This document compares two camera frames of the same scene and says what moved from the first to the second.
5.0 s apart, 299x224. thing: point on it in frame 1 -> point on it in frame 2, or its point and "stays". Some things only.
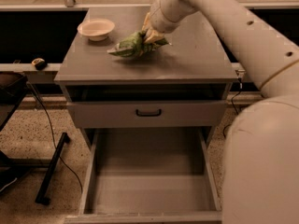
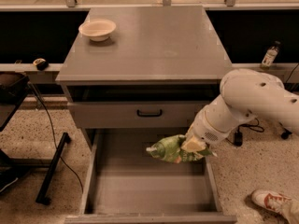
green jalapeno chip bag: [135, 45] -> [170, 148]
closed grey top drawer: [147, 114] stays
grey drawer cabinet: [183, 84] stays
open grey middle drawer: [148, 175] stays
